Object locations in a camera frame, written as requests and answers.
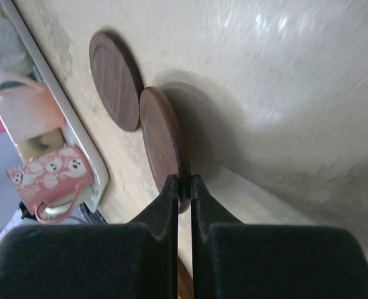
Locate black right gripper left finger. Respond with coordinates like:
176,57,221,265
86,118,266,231
0,175,179,298

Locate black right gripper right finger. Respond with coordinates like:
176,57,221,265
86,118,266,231
191,175,368,298

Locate dark walnut coaster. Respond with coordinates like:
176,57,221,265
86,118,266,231
139,87,192,214
89,30,144,132

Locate red ceramic cup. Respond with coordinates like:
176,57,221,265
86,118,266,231
7,145,94,224

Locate tan ceramic cup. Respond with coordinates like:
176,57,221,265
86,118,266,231
16,129,65,163

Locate pink ceramic cup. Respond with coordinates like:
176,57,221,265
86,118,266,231
0,73,65,143

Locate white ceramic cup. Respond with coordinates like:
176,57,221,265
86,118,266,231
0,17,33,75

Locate floral serving tray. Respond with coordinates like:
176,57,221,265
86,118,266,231
0,1,109,213

